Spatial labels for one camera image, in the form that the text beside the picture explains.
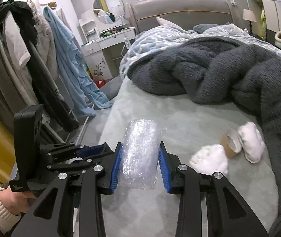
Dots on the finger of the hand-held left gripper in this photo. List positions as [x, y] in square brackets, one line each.
[66, 165]
[91, 151]

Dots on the white clothes rack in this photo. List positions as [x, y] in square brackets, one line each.
[83, 128]

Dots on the white pillow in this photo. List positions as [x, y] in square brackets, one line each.
[165, 21]

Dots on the light blue robe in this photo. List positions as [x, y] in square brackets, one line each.
[71, 59]

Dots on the grey padded headboard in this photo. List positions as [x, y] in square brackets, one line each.
[180, 7]

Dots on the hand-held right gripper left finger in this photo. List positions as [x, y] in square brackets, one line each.
[114, 170]

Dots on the clear bubble wrap roll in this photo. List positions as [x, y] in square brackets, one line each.
[140, 153]

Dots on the red box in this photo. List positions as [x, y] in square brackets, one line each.
[98, 82]

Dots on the blue patterned grey fleece blanket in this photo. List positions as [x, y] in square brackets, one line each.
[217, 66]

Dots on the blue-grey pillow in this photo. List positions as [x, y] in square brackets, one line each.
[204, 27]

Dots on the person's left hand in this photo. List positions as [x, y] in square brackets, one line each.
[19, 201]

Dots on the bedside lamp with white shade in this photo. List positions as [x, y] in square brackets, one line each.
[249, 14]

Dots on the pile of dresser items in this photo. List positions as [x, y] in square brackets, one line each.
[111, 32]

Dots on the long black garment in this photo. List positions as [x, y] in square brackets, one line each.
[49, 91]

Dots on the brown tape roll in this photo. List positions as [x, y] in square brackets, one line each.
[229, 148]

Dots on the white cylindrical table lamp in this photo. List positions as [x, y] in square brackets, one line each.
[117, 12]

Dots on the white dressing table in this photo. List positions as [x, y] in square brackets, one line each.
[106, 44]

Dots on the white fluffy robe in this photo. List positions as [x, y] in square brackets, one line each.
[44, 42]

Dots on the round wall mirror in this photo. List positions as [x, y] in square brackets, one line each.
[106, 5]

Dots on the bed with grey-green sheet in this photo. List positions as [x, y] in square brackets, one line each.
[180, 118]

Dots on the short black garment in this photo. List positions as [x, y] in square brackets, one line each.
[19, 12]

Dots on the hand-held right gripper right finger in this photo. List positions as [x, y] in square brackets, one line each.
[164, 175]

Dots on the yellow-green garment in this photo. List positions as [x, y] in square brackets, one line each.
[263, 22]

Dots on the white shirt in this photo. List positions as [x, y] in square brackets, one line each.
[17, 47]

